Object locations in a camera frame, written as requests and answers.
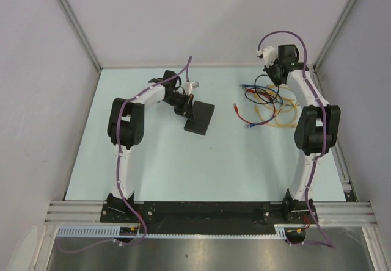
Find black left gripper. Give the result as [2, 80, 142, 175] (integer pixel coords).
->
[163, 92, 195, 122]

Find black network switch box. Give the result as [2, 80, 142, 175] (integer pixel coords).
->
[184, 101, 215, 136]

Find blue ethernet cable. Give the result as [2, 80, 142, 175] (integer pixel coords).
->
[239, 83, 283, 130]

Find red ethernet cable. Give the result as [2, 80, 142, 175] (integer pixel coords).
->
[233, 88, 277, 125]

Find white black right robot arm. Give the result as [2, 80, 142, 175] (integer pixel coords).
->
[258, 45, 341, 223]

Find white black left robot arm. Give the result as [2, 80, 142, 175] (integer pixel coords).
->
[107, 70, 199, 200]

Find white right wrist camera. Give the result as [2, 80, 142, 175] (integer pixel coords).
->
[257, 46, 277, 68]

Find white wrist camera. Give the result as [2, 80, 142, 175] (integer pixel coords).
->
[257, 46, 277, 68]
[183, 81, 199, 95]

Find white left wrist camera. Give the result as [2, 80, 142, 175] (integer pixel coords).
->
[183, 81, 199, 95]

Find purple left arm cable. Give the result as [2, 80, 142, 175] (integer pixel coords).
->
[57, 56, 193, 253]

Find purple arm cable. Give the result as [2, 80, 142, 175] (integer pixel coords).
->
[258, 31, 336, 249]
[57, 56, 193, 253]

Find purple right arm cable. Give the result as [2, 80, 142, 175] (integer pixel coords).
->
[258, 31, 336, 249]

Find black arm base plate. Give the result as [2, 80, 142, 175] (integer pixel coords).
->
[100, 195, 318, 236]

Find aluminium frame post right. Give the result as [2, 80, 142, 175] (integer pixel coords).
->
[313, 0, 358, 70]

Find aluminium frame post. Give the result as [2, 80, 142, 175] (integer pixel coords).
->
[45, 0, 102, 72]
[313, 0, 358, 70]

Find aluminium frame rail front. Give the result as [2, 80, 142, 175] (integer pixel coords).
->
[44, 201, 378, 227]

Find grey slotted cable duct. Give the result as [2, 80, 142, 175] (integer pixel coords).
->
[57, 225, 286, 240]

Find aluminium frame post left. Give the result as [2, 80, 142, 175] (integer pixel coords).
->
[45, 0, 102, 72]

